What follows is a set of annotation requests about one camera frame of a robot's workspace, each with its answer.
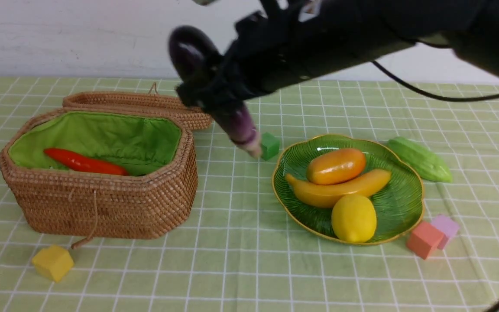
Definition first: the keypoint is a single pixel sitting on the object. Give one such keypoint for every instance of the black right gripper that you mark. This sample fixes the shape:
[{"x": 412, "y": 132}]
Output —
[{"x": 271, "y": 52}]

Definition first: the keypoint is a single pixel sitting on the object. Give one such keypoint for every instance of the purple toy eggplant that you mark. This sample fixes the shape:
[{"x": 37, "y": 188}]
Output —
[{"x": 236, "y": 121}]

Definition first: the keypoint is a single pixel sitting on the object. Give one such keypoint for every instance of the orange toy mango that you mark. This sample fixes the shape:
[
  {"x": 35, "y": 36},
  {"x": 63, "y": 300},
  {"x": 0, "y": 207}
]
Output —
[{"x": 336, "y": 166}]

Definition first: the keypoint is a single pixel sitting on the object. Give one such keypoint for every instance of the yellow toy banana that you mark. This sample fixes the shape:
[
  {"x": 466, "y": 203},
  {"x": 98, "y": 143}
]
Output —
[{"x": 326, "y": 196}]

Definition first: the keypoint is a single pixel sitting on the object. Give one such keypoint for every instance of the orange toy carrot green leaves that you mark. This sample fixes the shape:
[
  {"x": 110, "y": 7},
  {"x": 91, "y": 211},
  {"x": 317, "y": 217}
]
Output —
[{"x": 81, "y": 163}]

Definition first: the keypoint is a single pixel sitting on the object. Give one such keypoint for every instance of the yellow toy lemon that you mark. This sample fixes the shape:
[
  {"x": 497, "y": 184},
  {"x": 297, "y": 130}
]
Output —
[{"x": 354, "y": 219}]

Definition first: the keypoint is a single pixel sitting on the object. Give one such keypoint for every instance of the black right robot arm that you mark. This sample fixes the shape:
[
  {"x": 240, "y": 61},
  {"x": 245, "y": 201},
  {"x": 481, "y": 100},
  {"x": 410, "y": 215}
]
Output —
[{"x": 353, "y": 32}]

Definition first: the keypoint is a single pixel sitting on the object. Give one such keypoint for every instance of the woven wicker basket lid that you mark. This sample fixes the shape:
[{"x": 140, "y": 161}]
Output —
[{"x": 151, "y": 103}]

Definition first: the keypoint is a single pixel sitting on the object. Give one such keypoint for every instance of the green foam cube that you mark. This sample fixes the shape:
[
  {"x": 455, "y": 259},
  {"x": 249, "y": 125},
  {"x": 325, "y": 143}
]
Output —
[{"x": 270, "y": 146}]

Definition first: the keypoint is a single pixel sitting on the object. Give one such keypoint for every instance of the woven wicker basket green lining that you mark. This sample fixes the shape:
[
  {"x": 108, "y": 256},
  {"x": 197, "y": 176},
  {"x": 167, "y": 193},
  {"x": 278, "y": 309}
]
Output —
[{"x": 155, "y": 197}]

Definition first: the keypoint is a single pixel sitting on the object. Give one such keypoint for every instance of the green glass leaf plate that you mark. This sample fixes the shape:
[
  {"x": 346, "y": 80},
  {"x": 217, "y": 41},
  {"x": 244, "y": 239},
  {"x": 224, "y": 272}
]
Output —
[{"x": 399, "y": 205}]

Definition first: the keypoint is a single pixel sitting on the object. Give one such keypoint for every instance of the green toy bitter gourd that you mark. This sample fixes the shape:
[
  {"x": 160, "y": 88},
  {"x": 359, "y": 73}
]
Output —
[{"x": 426, "y": 163}]

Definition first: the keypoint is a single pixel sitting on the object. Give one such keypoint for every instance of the yellow foam cube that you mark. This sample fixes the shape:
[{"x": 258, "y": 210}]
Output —
[{"x": 53, "y": 262}]

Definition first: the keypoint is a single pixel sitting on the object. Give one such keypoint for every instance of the red foam cube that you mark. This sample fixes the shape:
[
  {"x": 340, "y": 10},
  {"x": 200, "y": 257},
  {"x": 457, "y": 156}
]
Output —
[{"x": 424, "y": 240}]

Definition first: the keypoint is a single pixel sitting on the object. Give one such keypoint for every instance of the purple foam cube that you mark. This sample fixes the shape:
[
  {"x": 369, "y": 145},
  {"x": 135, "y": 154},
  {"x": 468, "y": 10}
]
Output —
[{"x": 448, "y": 227}]

